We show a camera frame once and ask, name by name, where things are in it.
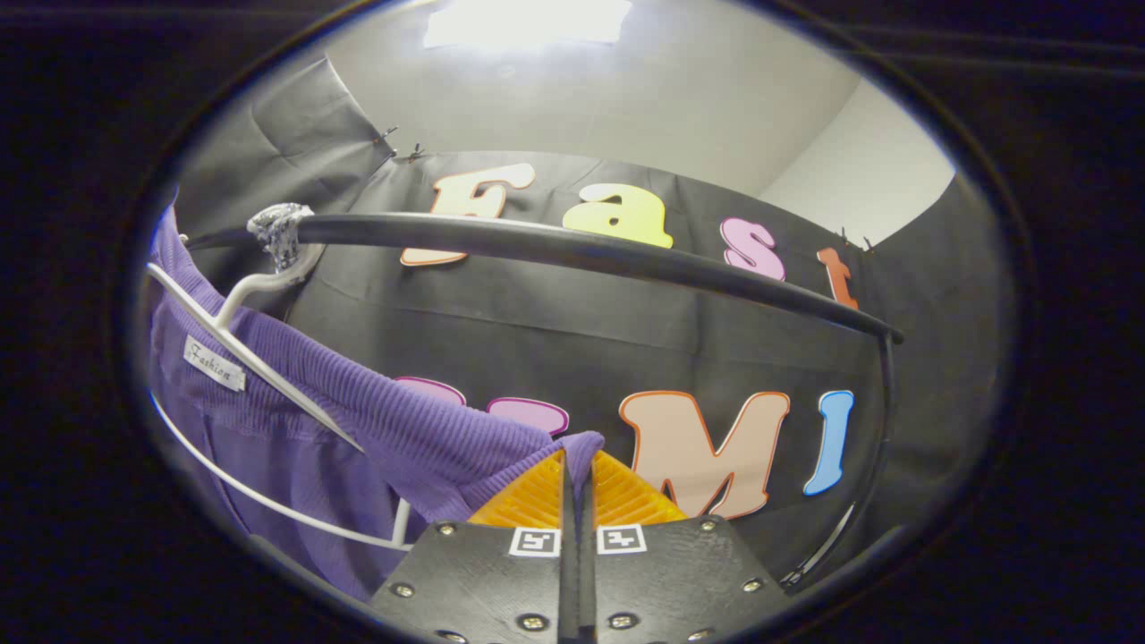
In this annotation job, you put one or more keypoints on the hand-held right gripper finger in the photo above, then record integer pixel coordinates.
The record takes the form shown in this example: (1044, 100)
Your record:
(588, 590)
(567, 590)

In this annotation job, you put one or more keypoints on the purple ribbed shirt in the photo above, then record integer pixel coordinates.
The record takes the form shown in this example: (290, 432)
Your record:
(402, 429)

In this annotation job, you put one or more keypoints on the black clothes rack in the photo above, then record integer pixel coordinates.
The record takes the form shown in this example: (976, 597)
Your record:
(581, 250)

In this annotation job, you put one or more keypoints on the white hanger with taped hook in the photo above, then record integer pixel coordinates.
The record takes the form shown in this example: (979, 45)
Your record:
(268, 370)

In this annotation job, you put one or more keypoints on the ceiling light panel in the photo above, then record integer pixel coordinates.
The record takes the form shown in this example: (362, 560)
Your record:
(528, 22)

